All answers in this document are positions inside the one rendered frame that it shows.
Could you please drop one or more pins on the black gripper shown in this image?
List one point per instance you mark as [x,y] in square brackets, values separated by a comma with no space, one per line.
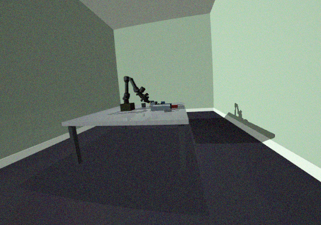
[144,99]

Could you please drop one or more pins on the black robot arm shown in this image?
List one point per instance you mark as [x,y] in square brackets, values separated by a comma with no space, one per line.
[135,89]

